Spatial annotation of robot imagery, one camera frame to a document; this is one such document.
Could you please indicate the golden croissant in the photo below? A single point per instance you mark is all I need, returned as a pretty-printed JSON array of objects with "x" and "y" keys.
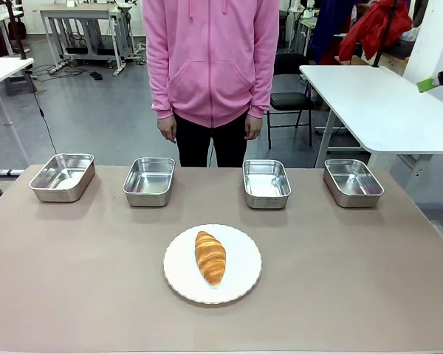
[{"x": 210, "y": 258}]

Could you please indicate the left forearm in pink sleeve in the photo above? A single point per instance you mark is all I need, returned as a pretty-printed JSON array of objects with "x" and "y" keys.
[{"x": 262, "y": 92}]

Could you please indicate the right forearm in pink sleeve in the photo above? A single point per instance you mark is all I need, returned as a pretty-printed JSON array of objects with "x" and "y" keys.
[{"x": 160, "y": 92}]

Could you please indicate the steel rectangular container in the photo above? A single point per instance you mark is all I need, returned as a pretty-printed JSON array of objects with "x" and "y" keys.
[
  {"x": 353, "y": 182},
  {"x": 149, "y": 177},
  {"x": 62, "y": 177},
  {"x": 266, "y": 182}
]

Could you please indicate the person's left hand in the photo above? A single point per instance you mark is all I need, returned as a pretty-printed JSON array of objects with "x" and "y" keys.
[{"x": 253, "y": 127}]

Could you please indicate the person's right hand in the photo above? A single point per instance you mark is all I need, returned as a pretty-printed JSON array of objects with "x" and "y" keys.
[{"x": 168, "y": 129}]

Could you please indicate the grey basket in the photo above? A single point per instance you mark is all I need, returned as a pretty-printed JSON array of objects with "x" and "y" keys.
[{"x": 406, "y": 46}]

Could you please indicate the large white desk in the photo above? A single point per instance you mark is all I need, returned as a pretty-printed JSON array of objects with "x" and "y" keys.
[{"x": 373, "y": 107}]

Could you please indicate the red jacket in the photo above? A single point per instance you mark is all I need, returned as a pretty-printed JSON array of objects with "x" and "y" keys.
[{"x": 376, "y": 29}]

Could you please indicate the dark blue garment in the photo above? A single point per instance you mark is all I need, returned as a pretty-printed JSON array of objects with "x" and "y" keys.
[{"x": 328, "y": 29}]

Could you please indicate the black folding chair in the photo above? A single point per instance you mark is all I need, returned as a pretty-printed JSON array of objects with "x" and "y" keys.
[{"x": 289, "y": 99}]

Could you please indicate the pink zip hoodie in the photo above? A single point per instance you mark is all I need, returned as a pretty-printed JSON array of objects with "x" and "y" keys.
[{"x": 210, "y": 55}]

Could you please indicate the black trousers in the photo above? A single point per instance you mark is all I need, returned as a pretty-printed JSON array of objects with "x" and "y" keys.
[{"x": 195, "y": 144}]

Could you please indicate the white scalloped plate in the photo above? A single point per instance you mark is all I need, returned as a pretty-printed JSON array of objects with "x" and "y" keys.
[{"x": 243, "y": 265}]

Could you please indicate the black object on floor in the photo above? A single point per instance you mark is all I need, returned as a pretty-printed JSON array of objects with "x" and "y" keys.
[{"x": 96, "y": 75}]

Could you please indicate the grey metal workbench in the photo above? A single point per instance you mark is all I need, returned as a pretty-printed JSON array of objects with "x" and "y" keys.
[{"x": 77, "y": 13}]

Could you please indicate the white power strip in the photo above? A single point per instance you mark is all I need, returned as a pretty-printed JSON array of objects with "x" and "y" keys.
[
  {"x": 9, "y": 172},
  {"x": 57, "y": 67}
]

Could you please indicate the small white desk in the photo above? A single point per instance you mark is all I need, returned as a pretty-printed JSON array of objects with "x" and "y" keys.
[{"x": 3, "y": 70}]

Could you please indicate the black camera pole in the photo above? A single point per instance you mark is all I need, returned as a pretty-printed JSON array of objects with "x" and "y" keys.
[
  {"x": 14, "y": 29},
  {"x": 385, "y": 33}
]

